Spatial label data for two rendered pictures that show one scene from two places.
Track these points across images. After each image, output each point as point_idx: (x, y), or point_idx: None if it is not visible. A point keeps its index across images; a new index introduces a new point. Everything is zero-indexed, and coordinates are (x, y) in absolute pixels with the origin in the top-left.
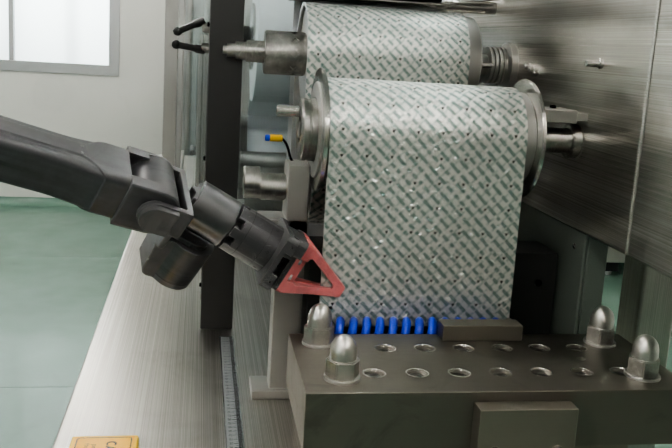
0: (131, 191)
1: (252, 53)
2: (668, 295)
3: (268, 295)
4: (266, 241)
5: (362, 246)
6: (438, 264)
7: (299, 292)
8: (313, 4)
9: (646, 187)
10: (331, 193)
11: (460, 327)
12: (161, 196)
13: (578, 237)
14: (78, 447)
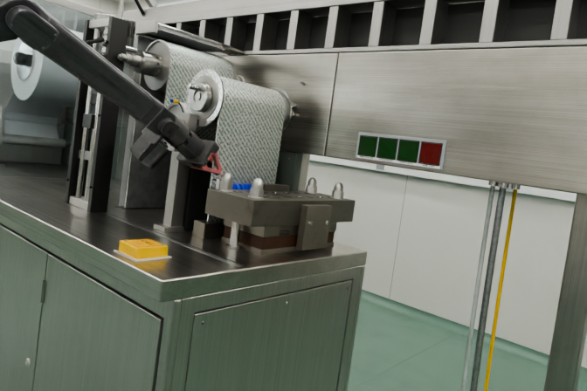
0: (162, 111)
1: (135, 60)
2: (303, 185)
3: None
4: (200, 144)
5: (229, 151)
6: (254, 161)
7: (208, 170)
8: (166, 41)
9: (334, 128)
10: (220, 125)
11: (271, 185)
12: (171, 115)
13: (291, 154)
14: (131, 243)
